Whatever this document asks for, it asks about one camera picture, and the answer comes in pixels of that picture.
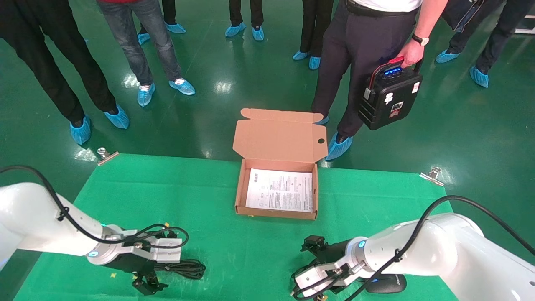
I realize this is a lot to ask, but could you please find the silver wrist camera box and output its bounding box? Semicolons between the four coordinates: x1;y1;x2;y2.
121;229;183;263
295;260;358;298

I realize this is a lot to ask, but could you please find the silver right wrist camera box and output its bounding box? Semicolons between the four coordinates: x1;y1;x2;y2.
295;260;358;298

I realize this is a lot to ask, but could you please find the bystander hand with watch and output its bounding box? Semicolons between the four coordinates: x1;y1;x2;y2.
396;40;425;68

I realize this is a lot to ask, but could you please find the black portable power station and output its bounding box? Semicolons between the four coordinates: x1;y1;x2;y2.
358;56;423;131

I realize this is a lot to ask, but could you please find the black data cable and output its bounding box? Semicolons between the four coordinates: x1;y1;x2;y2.
153;259;206;280

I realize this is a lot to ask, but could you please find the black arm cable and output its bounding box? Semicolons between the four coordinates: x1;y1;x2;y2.
0;165;189;249
343;195;535;301

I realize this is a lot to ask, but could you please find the white printed instruction sheet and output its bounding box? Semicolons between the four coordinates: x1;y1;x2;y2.
245;168;314;213

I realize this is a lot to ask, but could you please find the open brown cardboard box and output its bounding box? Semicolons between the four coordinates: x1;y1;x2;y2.
233;108;328;220

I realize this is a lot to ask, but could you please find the white metal rack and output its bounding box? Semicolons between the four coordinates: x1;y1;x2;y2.
515;15;535;34

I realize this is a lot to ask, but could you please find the dark blue striped jacket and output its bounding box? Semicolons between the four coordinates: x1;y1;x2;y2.
442;0;481;32

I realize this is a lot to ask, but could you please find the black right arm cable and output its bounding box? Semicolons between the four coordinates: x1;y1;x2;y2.
343;195;535;301

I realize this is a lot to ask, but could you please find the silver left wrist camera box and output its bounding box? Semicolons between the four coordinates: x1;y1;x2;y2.
121;229;183;263

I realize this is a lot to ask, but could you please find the silver metal clip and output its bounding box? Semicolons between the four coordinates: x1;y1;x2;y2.
97;147;120;167
419;167;444;186

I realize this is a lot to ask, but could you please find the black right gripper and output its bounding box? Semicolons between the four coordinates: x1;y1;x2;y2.
301;235;352;267

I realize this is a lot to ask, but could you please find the man in white shirt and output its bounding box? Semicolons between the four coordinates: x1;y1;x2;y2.
311;0;450;138

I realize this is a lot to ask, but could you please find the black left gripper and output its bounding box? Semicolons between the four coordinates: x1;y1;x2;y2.
110;254;168;296

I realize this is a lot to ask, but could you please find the person in dark trousers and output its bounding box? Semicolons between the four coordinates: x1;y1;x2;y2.
135;0;176;33
449;0;535;75

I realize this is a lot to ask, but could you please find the person in blue jeans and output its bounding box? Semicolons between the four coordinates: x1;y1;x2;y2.
98;0;182;86

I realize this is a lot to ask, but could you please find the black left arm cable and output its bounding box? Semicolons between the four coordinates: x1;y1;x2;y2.
0;165;189;249

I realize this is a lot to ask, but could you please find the green table cloth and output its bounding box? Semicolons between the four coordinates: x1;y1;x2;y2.
13;153;460;301

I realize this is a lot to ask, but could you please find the person in black trousers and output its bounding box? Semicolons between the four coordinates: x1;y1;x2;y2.
0;0;118;126
300;0;335;59
229;0;264;28

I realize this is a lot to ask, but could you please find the black wired computer mouse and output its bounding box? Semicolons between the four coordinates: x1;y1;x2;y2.
291;263;407;301

